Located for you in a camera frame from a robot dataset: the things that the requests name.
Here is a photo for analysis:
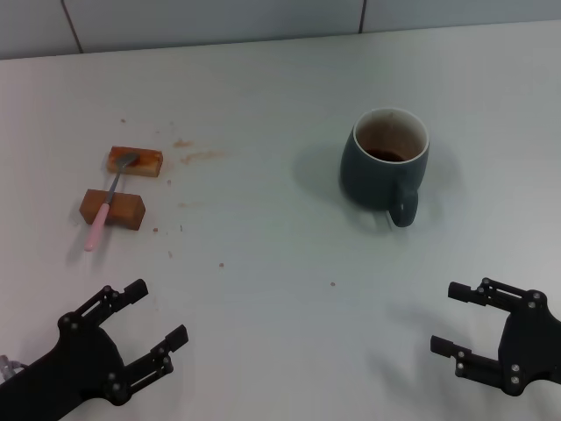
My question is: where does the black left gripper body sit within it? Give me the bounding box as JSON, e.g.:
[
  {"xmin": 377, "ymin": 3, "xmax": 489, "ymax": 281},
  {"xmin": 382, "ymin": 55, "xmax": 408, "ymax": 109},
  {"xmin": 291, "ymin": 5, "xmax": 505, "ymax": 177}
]
[{"xmin": 0, "ymin": 310, "xmax": 131, "ymax": 421}]

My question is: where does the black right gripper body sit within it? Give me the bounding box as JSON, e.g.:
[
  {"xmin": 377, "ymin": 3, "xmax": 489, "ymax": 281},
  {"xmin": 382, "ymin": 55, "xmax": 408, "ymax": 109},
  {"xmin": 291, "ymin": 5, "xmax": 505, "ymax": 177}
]
[{"xmin": 497, "ymin": 297, "xmax": 561, "ymax": 398}]

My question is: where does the pink handled metal spoon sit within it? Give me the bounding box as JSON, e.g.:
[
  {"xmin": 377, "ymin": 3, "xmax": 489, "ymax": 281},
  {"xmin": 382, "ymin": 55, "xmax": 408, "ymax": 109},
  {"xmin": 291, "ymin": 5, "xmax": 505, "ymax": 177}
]
[{"xmin": 83, "ymin": 152, "xmax": 141, "ymax": 253}]

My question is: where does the grey ceramic cup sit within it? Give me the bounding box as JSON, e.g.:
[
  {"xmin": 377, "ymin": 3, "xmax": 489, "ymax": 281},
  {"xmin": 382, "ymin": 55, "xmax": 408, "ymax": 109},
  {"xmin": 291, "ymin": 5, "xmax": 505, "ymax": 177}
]
[{"xmin": 339, "ymin": 107, "xmax": 430, "ymax": 228}]

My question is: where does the arched brown wooden block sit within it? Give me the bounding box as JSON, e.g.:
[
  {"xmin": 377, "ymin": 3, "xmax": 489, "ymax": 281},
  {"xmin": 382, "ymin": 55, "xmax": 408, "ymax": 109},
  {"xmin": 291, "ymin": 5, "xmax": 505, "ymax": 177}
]
[{"xmin": 78, "ymin": 189, "xmax": 146, "ymax": 232}]

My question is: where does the flat light wooden block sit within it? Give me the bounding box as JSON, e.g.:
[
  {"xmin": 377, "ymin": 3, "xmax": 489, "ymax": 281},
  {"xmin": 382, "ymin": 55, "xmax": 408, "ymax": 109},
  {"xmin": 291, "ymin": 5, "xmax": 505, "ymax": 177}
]
[{"xmin": 105, "ymin": 146, "xmax": 164, "ymax": 178}]

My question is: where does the dark brown liquid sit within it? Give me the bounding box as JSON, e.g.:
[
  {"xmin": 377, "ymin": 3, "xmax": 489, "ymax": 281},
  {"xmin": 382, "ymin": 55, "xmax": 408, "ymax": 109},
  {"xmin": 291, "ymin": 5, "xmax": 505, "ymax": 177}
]
[{"xmin": 364, "ymin": 147, "xmax": 413, "ymax": 164}]

